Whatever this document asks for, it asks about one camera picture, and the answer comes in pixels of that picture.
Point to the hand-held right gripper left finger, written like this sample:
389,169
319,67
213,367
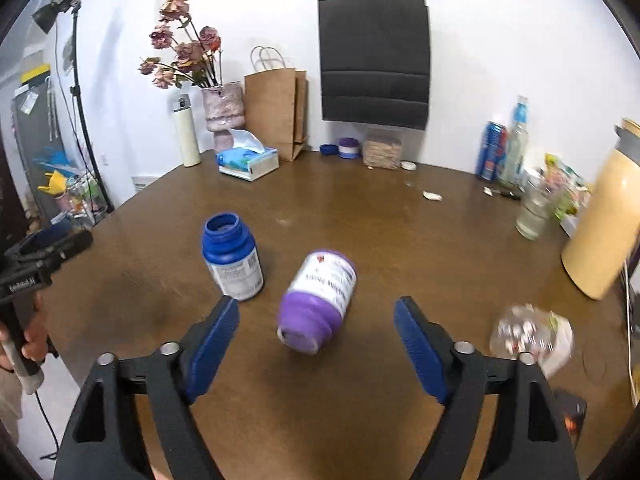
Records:
214,340

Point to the dried flower bouquet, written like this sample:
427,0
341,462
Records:
187,52

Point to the blue tissue box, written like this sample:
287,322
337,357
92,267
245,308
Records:
247,160

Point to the white thermos bottle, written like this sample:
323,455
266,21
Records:
187,135

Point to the clear plastic water bottle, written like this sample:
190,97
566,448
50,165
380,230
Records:
515,150

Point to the pink speckled vase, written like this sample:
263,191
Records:
222,107

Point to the purple cup with white label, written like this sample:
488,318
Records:
315,300

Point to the dark wrapper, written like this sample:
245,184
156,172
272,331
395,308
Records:
502,193

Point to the cream yellow jug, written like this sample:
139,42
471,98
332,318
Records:
602,220

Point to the small purple white jar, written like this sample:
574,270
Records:
348,149

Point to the blue drink can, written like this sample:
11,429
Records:
490,152

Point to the blue cup with white label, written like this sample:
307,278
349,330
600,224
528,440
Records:
232,257

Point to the cluttered storage rack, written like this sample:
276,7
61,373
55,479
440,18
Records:
60,180

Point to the small white lid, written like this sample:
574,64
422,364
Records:
409,166

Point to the pile of snack packets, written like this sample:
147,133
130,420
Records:
570,190

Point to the brown paper bag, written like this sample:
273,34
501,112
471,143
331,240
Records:
272,110

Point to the clear food container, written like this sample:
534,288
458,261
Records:
382,152

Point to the clear drinking glass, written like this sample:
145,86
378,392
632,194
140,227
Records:
535,210

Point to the black paper bag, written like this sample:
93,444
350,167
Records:
375,60

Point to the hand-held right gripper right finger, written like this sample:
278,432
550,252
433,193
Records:
419,342

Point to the person's left hand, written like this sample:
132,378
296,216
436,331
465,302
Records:
33,332

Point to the black light stand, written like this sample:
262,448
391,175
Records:
77,90

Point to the crumpled paper scrap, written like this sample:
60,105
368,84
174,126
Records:
432,196

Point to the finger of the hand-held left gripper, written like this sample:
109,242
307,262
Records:
60,244

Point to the small blue lid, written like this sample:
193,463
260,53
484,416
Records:
329,150

